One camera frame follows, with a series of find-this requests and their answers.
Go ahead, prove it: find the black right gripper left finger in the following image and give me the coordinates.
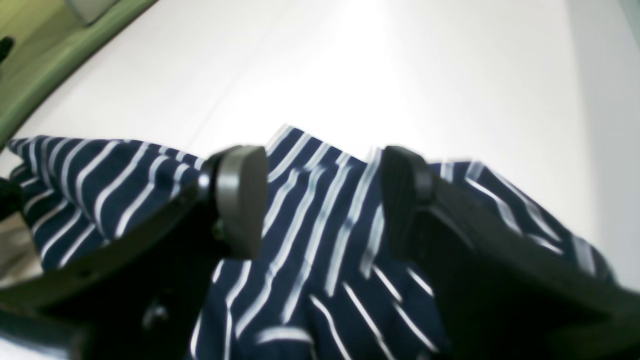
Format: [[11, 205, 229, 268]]
[[1, 145, 269, 360]]

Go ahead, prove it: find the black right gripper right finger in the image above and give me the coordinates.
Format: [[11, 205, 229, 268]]
[[381, 146, 640, 360]]

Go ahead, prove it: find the navy white striped t-shirt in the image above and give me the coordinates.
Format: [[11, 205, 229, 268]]
[[7, 125, 616, 360]]

